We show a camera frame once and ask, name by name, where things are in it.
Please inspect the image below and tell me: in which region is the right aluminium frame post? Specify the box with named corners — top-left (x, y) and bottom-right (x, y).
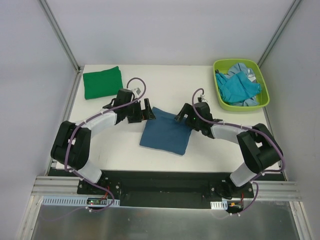
top-left (257, 0), bottom-right (303, 68)

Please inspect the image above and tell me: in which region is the dark blue t shirt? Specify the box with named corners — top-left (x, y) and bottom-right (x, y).
top-left (139, 107), bottom-right (192, 156)

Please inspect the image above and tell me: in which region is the teal t shirt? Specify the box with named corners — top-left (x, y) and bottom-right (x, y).
top-left (215, 71), bottom-right (262, 107)

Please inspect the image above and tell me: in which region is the right white cable duct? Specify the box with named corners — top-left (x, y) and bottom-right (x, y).
top-left (210, 200), bottom-right (228, 211)

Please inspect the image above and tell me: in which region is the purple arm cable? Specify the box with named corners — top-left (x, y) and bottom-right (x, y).
top-left (191, 88), bottom-right (286, 220)
top-left (39, 77), bottom-right (147, 221)

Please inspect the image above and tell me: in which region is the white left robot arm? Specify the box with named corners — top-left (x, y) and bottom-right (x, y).
top-left (50, 88), bottom-right (156, 195)

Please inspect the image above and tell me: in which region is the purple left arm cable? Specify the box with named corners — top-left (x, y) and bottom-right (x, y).
top-left (39, 77), bottom-right (147, 221)

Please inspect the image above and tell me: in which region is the folded green t shirt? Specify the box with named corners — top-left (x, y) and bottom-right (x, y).
top-left (83, 66), bottom-right (123, 100)

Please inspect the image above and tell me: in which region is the left white cable duct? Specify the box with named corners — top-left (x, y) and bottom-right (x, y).
top-left (42, 196), bottom-right (120, 208)

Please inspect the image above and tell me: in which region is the aluminium frame post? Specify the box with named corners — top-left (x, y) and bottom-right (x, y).
top-left (37, 0), bottom-right (81, 73)
top-left (257, 0), bottom-right (303, 68)

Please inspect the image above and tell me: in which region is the front aluminium frame rail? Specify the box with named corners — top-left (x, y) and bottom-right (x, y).
top-left (31, 176), bottom-right (302, 202)

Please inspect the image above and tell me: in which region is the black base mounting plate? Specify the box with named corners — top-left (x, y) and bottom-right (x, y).
top-left (48, 167), bottom-right (287, 208)

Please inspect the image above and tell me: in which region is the lime green plastic basket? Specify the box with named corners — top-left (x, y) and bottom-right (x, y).
top-left (213, 58), bottom-right (270, 112)

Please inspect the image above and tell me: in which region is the left aluminium frame post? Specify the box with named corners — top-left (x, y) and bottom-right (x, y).
top-left (37, 0), bottom-right (81, 73)

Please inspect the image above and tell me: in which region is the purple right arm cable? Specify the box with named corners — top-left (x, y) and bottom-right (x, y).
top-left (191, 88), bottom-right (286, 220)

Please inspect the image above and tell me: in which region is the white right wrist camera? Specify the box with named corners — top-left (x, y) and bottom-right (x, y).
top-left (197, 94), bottom-right (208, 103)

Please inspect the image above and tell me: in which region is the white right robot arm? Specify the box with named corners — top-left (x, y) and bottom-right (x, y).
top-left (174, 101), bottom-right (284, 200)

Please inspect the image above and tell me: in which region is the white cable duct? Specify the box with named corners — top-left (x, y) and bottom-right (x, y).
top-left (210, 200), bottom-right (228, 211)
top-left (42, 196), bottom-right (120, 208)

